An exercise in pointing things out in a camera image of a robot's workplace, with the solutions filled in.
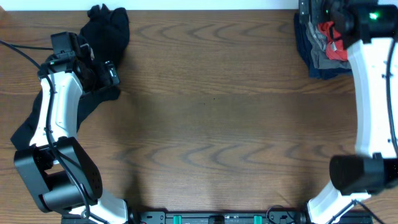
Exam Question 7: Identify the red printed t-shirt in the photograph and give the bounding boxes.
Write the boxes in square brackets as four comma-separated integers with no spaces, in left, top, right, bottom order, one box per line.
[318,21,348,61]

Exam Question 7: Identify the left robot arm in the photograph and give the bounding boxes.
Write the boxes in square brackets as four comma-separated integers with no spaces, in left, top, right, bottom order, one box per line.
[14,44,131,223]

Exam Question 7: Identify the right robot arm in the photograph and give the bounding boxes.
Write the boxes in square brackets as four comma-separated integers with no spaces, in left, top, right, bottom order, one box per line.
[295,0,397,223]

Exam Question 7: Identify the grey folded shorts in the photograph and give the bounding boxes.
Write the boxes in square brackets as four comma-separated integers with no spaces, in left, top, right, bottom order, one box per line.
[305,22,351,69]

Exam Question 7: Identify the black garment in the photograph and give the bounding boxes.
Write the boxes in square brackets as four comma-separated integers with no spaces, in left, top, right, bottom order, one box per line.
[11,4,130,150]

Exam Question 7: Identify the navy folded garment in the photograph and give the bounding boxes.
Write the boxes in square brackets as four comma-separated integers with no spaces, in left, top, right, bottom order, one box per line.
[294,13,352,80]

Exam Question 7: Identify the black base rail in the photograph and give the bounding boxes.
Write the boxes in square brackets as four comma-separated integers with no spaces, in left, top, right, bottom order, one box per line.
[61,210,374,224]

